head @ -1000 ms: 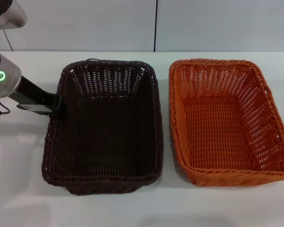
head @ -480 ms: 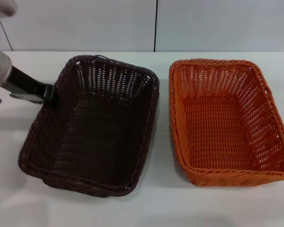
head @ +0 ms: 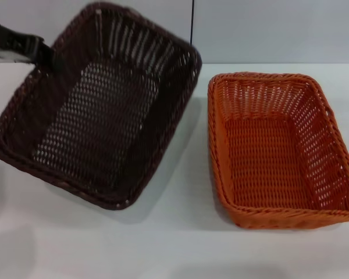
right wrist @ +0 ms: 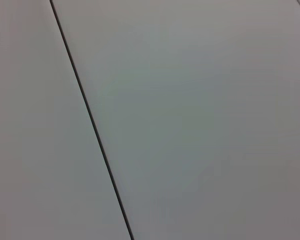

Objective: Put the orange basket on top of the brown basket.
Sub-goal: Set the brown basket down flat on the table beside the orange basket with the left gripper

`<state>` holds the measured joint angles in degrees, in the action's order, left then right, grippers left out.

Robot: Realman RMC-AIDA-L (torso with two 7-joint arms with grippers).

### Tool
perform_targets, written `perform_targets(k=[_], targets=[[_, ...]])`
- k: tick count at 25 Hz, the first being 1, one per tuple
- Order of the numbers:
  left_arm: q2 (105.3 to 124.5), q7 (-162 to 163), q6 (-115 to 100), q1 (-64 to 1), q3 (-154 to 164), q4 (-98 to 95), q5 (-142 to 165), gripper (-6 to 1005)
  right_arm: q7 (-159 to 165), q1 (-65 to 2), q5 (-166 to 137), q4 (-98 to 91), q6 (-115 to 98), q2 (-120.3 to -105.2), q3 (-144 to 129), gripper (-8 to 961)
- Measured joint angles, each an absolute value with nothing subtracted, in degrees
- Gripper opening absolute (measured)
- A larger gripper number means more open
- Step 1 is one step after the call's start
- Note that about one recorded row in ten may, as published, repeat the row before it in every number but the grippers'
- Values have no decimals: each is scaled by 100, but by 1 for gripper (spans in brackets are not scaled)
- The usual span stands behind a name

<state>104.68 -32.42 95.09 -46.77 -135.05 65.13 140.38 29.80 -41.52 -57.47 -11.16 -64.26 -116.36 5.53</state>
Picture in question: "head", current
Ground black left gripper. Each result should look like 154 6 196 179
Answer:
0 19 59 70

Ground dark brown woven basket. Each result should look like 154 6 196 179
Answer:
0 1 204 210

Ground orange woven basket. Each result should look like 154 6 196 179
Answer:
206 71 349 230

